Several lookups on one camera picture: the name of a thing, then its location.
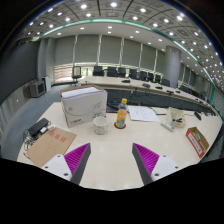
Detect white mug with blue handle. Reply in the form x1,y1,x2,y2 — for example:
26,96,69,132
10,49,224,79
92,115,110,136

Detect white copy paper box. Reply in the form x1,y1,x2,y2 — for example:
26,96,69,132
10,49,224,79
59,84,109,129

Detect small open white box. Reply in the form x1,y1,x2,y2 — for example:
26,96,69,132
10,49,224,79
166,106,187,129

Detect small black remote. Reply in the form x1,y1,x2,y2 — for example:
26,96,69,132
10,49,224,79
193,110,203,121

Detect tangled black cables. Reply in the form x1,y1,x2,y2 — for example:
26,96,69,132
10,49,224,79
22,128,38,153

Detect black projector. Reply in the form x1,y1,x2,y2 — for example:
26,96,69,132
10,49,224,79
105,101,121,114

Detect black desk microphones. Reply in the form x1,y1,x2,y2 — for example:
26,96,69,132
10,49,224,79
121,78,183,96

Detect red and white cardboard box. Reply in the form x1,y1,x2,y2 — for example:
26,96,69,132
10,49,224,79
185,126,210,159

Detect flat black device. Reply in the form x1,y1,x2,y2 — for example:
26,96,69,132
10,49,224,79
27,117,51,138

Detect grey box monitor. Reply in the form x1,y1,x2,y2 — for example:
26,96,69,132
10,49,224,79
29,79,47,99

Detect brown paper envelope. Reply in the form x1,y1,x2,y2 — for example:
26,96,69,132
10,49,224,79
25,127,78,168

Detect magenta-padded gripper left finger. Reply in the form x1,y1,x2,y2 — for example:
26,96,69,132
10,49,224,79
42,142,92,186

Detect long white remote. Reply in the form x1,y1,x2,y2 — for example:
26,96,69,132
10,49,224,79
160,120,175,132

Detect round ceiling lights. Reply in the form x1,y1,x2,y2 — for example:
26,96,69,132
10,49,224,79
24,0,224,98

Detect yellow-capped orange drink bottle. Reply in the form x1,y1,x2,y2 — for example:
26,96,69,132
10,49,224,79
115,97,129,129

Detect row of black office chairs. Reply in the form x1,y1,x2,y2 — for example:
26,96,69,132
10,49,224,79
71,65,194,93

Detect white printed paper sheet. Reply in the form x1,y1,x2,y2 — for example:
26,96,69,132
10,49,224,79
127,105,160,123

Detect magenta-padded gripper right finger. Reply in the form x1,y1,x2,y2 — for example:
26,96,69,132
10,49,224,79
131,142,183,186

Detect long curved conference desk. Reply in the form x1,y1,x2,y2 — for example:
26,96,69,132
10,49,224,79
78,75,218,116

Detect small white adapter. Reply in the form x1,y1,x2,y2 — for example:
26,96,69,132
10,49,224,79
41,124,57,133

